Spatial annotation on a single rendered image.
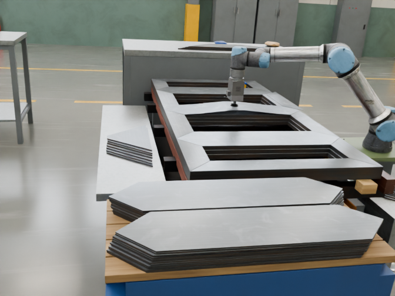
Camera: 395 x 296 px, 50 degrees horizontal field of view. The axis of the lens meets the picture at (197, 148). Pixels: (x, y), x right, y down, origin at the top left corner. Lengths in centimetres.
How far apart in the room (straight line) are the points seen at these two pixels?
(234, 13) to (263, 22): 74
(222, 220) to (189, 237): 13
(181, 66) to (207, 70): 19
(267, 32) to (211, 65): 795
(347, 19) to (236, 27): 305
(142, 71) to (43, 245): 128
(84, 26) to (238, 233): 1012
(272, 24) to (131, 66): 822
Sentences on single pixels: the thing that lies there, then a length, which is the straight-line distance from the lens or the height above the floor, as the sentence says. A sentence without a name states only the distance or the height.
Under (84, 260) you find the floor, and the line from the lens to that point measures 251.
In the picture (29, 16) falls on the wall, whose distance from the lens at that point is 1122.
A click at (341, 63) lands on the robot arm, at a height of 117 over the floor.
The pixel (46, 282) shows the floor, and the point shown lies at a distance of 239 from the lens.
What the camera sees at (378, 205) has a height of 68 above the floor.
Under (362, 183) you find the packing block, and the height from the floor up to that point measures 81.
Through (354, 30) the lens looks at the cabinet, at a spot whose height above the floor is 71.
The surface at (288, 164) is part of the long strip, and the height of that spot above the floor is 87.
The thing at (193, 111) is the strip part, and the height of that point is 87.
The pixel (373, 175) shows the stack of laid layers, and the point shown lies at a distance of 173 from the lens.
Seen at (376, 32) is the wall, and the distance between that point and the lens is 1286.
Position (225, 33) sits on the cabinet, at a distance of 1064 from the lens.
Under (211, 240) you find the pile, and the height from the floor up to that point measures 85.
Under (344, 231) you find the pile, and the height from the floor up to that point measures 85.
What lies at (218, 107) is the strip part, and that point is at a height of 88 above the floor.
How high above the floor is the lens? 145
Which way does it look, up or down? 21 degrees down
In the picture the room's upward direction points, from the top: 4 degrees clockwise
